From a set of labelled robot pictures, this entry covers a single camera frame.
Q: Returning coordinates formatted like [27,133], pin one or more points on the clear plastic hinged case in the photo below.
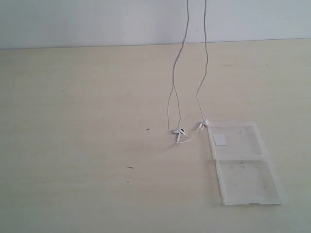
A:
[246,173]

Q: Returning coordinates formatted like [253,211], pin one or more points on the white sticker in case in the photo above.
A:
[219,140]

